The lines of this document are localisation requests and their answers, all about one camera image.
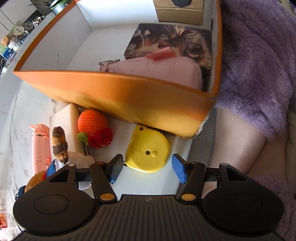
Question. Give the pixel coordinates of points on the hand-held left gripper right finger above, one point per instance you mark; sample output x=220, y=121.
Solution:
x=180, y=168

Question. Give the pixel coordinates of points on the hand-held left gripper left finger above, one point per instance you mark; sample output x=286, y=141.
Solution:
x=115, y=169

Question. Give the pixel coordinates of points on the yellow tape measure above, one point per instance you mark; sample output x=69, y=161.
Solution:
x=148, y=148

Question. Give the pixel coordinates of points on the orange cardboard box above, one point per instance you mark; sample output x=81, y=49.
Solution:
x=138, y=97

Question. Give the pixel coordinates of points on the pink pouch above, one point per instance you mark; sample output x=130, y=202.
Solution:
x=161, y=70

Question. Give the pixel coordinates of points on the gold box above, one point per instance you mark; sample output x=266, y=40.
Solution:
x=180, y=15

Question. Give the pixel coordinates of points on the crochet orange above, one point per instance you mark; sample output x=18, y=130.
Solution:
x=92, y=121

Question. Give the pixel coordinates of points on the person's bare leg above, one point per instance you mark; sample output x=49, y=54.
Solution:
x=231, y=139

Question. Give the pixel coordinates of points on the plush bear in blue outfit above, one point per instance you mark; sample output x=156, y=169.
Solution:
x=60, y=148

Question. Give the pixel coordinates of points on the cream flat box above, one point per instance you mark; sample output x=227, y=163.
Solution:
x=64, y=118

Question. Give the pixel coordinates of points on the purple fluffy robe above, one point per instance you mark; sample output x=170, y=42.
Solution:
x=254, y=58

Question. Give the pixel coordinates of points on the small teddy bear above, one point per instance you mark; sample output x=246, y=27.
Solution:
x=5, y=40

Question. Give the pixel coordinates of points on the white sign ornament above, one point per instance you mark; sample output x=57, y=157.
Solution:
x=18, y=30

